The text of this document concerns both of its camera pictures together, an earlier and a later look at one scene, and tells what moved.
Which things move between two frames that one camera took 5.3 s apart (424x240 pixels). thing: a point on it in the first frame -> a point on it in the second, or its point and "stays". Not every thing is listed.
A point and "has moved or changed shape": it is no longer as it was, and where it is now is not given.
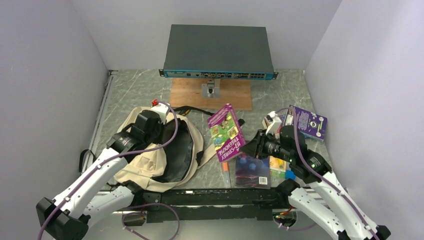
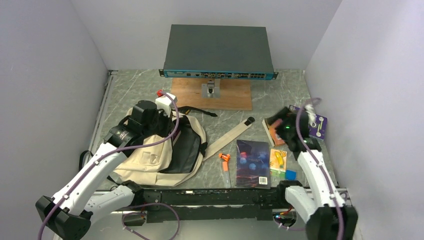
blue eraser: x=290 y=174 stays
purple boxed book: x=311 y=124 stays
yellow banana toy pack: x=277 y=168 stays
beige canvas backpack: x=171 y=155 has moved or changed shape
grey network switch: x=218 y=52 stays
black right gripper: x=255 y=149 -> x=285 y=114
